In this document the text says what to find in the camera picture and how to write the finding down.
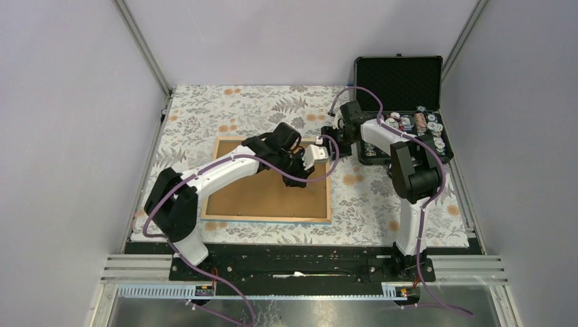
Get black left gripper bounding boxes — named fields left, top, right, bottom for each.
left=274, top=147, right=314, bottom=187

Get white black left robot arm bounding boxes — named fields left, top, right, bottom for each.
left=142, top=123, right=328, bottom=280

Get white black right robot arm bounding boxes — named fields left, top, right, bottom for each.
left=322, top=101, right=446, bottom=281

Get black poker chip case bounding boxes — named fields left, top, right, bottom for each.
left=353, top=55, right=454, bottom=164

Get brown poker chip stack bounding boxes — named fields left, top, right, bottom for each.
left=414, top=112, right=427, bottom=134

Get floral tablecloth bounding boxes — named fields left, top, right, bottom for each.
left=131, top=84, right=470, bottom=248

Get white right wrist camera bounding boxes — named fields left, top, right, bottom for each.
left=332, top=112, right=345, bottom=129

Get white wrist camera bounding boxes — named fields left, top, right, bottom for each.
left=302, top=137, right=329, bottom=170
left=332, top=112, right=345, bottom=129

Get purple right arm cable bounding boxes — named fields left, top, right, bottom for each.
left=329, top=85, right=475, bottom=319

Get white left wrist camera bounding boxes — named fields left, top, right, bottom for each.
left=302, top=137, right=329, bottom=170

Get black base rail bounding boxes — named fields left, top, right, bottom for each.
left=169, top=244, right=436, bottom=296

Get aluminium frame rails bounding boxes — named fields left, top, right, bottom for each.
left=101, top=254, right=508, bottom=285

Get white slotted cable duct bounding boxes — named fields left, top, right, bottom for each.
left=116, top=283, right=410, bottom=301

